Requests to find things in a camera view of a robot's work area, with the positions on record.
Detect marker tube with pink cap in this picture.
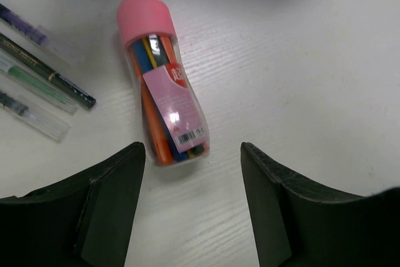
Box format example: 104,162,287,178
117,0,209,166

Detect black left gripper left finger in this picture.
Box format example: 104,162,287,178
1,142,146,266

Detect black gold pen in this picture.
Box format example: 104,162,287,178
1,33,96,109

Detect black gel pen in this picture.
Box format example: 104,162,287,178
1,90,71,142

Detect green gel pen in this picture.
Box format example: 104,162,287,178
1,51,78,114

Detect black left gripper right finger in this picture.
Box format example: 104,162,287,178
241,142,399,266

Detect purple gel pen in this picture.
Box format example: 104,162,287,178
1,4,63,59

